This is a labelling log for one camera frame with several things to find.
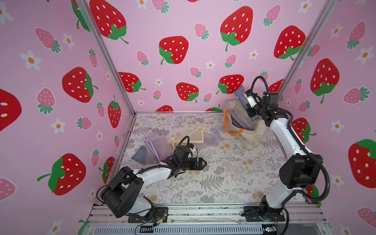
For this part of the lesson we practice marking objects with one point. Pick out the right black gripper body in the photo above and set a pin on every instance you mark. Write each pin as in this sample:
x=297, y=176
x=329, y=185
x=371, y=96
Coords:
x=254, y=109

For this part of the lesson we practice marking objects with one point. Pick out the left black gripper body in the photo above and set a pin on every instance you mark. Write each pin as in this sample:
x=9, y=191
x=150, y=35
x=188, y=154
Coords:
x=190, y=165

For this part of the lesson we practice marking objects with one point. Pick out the blue-grey mesh pouch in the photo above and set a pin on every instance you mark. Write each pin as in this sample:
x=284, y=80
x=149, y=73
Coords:
x=242, y=102

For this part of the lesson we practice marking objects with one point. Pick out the cream mesh pouch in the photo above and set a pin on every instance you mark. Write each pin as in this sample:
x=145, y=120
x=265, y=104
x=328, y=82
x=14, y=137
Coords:
x=196, y=136

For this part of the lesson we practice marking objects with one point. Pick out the large purple mesh pouch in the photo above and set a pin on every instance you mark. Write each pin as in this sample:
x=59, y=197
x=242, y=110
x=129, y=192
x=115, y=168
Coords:
x=242, y=118

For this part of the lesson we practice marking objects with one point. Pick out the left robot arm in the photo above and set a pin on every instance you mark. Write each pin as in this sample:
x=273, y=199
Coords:
x=123, y=194

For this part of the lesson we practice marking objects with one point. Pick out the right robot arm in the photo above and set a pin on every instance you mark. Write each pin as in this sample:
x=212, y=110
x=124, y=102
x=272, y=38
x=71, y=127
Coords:
x=301, y=168

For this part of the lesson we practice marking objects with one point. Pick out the grey-blue mesh pouch left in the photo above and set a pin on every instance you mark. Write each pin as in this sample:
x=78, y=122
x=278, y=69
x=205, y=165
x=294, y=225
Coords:
x=140, y=155

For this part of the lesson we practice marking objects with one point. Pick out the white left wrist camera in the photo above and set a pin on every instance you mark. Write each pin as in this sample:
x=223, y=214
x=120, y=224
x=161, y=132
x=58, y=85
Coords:
x=193, y=149

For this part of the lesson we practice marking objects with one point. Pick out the beige canvas bag orange handles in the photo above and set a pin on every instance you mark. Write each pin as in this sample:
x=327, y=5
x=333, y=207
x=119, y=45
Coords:
x=249, y=139

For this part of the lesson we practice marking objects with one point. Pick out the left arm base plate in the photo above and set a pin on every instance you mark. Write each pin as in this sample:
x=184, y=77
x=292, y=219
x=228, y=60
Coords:
x=154, y=215

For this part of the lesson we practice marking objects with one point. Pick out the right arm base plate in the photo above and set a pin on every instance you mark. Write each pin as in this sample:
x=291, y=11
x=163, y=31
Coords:
x=259, y=214

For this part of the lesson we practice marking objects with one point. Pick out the aluminium front rail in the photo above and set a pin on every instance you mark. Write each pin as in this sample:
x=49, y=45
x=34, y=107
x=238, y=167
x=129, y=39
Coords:
x=210, y=219

